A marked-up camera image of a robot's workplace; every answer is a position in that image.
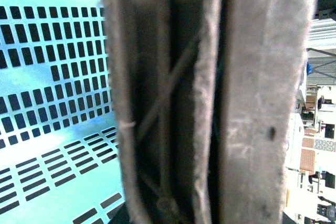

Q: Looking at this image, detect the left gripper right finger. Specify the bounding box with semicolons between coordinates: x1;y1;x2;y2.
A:
219;0;316;223

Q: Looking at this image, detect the light blue plastic basket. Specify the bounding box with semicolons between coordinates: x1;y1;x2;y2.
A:
1;0;124;223

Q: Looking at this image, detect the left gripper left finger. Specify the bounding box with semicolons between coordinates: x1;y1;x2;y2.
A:
103;0;221;223

